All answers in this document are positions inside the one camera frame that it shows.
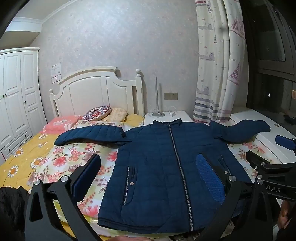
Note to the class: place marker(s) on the paper wall notice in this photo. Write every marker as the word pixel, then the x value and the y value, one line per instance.
pixel 56 69

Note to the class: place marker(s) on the person's right hand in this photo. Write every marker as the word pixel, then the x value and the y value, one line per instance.
pixel 285 214

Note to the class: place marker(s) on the beige pillow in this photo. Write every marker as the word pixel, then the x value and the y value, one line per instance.
pixel 116 114

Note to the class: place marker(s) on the pink floral pillow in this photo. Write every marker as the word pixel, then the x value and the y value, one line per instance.
pixel 60 124

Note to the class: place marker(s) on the wall switch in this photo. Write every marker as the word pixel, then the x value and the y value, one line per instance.
pixel 56 79

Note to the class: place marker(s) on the white wardrobe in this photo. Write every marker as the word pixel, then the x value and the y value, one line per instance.
pixel 13 92

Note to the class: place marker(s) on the white bed headboard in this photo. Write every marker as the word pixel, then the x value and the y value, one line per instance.
pixel 92 92

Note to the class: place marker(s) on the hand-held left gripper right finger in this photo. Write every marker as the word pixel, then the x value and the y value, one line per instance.
pixel 210 178

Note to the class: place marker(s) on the black cloth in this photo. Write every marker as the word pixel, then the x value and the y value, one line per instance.
pixel 11 208

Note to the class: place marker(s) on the purple patterned cushion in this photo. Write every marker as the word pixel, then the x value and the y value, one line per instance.
pixel 97 112

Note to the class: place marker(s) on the dark window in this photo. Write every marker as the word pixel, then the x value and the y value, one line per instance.
pixel 272 46

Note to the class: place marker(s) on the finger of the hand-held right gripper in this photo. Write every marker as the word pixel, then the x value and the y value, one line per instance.
pixel 285 141
pixel 256 160

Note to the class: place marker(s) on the yellow pillow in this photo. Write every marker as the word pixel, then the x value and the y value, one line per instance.
pixel 136 119

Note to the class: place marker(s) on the floral quilt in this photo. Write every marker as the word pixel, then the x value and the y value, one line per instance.
pixel 69 157

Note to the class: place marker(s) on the printed curtain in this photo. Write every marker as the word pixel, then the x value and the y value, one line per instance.
pixel 212 69

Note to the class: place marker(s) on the wall outlet panel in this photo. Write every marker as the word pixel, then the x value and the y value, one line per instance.
pixel 171 96

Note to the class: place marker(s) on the blue padded jacket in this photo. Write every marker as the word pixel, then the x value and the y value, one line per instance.
pixel 157 166

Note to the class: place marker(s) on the white desk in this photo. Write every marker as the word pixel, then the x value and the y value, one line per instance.
pixel 266 142

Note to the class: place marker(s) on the white pole lamp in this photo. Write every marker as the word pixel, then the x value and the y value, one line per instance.
pixel 157 114

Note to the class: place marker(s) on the white nightstand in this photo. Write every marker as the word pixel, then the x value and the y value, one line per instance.
pixel 180 117

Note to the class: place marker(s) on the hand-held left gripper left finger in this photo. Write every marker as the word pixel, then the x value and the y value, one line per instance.
pixel 85 176

